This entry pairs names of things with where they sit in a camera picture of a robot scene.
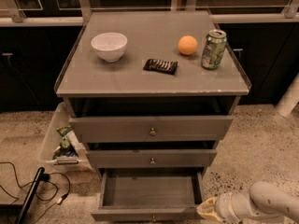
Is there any black flat bar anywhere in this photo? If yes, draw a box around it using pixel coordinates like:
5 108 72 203
14 167 45 224

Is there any orange fruit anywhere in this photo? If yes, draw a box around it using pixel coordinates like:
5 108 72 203
178 35 198 56

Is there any green snack bag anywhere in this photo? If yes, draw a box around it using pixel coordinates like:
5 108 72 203
52 126 78 160

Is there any white cylindrical post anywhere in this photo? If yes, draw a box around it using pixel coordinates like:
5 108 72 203
276 74 299 117

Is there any grey top drawer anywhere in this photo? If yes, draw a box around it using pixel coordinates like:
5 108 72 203
69 116 233 143

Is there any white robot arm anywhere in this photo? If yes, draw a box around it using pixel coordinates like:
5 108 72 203
196 181 299 224

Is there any black cable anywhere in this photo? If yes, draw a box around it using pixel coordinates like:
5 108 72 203
0 161 72 224

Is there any grey middle drawer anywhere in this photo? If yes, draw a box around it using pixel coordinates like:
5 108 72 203
87 149 217 168

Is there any black snack packet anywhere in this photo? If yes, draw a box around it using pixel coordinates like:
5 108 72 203
143 59 178 75

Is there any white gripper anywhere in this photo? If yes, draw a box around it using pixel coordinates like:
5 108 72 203
196 192 265 223

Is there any green soda can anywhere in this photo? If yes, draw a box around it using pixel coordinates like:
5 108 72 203
201 29 227 70

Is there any white ceramic bowl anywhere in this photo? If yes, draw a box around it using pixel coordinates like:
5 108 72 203
91 33 128 63

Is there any grey bottom drawer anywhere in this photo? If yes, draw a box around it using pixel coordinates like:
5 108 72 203
91 168 204 222

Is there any grey drawer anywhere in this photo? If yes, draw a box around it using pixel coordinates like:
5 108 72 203
87 149 217 168
91 168 204 222
69 116 233 143

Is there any grey drawer cabinet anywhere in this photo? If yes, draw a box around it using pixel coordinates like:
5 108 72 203
53 10 252 173

